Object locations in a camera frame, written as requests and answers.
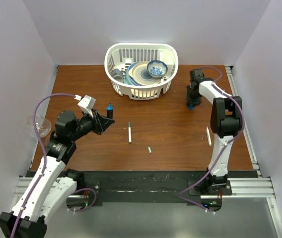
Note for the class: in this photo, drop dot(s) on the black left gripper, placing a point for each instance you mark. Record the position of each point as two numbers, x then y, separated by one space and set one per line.
100 123

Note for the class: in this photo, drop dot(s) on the grey blue mug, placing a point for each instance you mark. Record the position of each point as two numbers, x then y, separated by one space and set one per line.
117 75

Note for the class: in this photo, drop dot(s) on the aluminium frame rail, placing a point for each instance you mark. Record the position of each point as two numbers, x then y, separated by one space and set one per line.
260 187

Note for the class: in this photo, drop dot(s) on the black blue highlighter pen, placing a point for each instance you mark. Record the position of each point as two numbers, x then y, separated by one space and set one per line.
110 111

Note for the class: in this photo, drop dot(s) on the white pen green tip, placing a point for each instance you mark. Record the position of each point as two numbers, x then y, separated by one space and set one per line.
129 135

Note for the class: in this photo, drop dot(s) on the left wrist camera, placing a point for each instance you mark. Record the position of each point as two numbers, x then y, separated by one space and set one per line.
86 104

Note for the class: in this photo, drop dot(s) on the white plastic dish basket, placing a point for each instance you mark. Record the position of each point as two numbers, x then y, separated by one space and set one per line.
122 55

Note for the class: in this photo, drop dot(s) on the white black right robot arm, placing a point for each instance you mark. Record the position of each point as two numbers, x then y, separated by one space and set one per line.
227 123

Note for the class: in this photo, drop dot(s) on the clear wine glass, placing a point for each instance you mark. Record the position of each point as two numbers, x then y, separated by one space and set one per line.
43 126

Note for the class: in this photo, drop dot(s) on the blue patterned bowl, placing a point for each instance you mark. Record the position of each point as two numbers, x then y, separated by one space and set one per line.
157 69

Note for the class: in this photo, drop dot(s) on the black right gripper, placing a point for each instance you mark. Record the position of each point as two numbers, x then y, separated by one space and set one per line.
189 100

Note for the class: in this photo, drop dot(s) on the beige blue plate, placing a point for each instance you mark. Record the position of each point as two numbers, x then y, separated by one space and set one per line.
138 75

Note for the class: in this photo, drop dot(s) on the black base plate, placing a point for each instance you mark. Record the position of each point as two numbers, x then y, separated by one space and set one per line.
147 187

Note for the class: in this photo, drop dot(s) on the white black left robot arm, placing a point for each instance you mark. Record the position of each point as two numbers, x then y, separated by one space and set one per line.
29 217

